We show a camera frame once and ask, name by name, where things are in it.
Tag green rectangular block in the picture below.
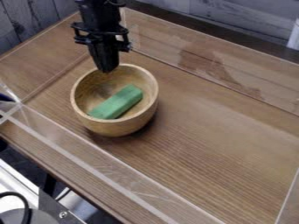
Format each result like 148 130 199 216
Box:
88 84 144 120

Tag brown wooden bowl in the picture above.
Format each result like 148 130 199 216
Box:
70 64 159 137

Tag white post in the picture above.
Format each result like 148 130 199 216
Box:
287 18 299 50

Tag grey metal base plate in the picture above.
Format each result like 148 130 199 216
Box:
39 191 87 224

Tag black cable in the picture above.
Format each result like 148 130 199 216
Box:
0 192 34 224

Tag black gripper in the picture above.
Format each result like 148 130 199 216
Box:
71 0 131 73

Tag clear acrylic front wall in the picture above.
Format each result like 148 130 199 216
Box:
0 86 224 224

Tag black table leg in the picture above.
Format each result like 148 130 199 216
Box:
43 174 58 196

